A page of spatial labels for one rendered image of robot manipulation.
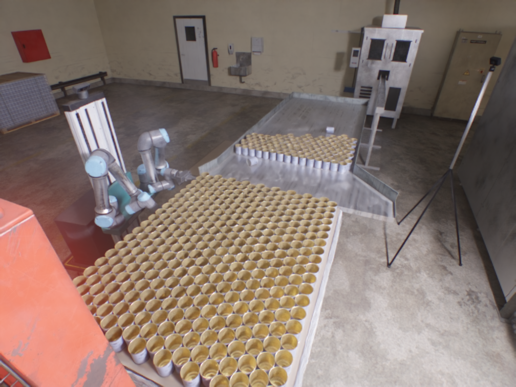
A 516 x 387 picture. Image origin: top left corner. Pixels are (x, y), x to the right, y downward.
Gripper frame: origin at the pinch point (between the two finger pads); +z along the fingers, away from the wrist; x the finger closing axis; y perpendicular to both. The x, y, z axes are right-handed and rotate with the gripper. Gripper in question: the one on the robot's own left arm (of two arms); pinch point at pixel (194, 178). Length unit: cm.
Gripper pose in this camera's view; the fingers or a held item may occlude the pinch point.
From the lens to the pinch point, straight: 225.8
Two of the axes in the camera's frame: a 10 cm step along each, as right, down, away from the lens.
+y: 0.1, -8.5, -5.3
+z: 9.2, 2.1, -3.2
